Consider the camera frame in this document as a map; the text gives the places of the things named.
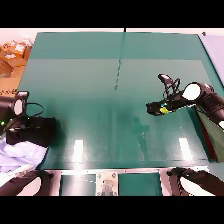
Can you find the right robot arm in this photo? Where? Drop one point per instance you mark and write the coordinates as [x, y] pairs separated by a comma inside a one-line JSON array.
[[204, 97]]

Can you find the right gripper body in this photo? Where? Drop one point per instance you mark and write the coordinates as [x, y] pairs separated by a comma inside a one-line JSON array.
[[160, 107]]

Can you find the white garment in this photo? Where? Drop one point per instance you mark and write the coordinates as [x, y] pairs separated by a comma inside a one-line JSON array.
[[19, 154]]

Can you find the brown cardboard boxes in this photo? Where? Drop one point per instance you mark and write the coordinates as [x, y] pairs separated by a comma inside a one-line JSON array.
[[14, 56]]

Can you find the olive green garment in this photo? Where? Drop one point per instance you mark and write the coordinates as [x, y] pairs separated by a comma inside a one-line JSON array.
[[212, 136]]

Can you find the silver frame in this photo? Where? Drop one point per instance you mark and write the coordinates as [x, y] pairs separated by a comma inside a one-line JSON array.
[[106, 181]]

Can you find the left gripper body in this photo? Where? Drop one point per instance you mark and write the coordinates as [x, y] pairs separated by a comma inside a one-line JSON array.
[[39, 131]]

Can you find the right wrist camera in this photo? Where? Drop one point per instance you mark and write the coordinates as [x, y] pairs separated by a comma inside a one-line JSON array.
[[166, 82]]

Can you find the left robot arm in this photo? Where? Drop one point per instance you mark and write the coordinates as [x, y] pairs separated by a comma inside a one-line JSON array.
[[19, 107]]

